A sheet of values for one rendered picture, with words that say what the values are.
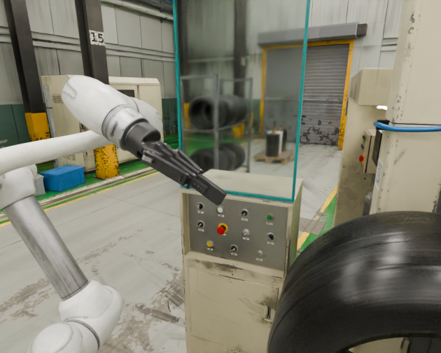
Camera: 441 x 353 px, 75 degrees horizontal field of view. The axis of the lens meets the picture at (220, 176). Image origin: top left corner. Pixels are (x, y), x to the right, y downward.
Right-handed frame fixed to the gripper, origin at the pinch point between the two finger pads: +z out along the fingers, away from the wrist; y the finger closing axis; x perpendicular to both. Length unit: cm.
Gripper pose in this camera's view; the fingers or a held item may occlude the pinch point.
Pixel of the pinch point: (208, 189)
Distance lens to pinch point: 58.1
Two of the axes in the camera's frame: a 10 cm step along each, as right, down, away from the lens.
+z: 7.9, 5.7, -2.4
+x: 4.8, -8.1, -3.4
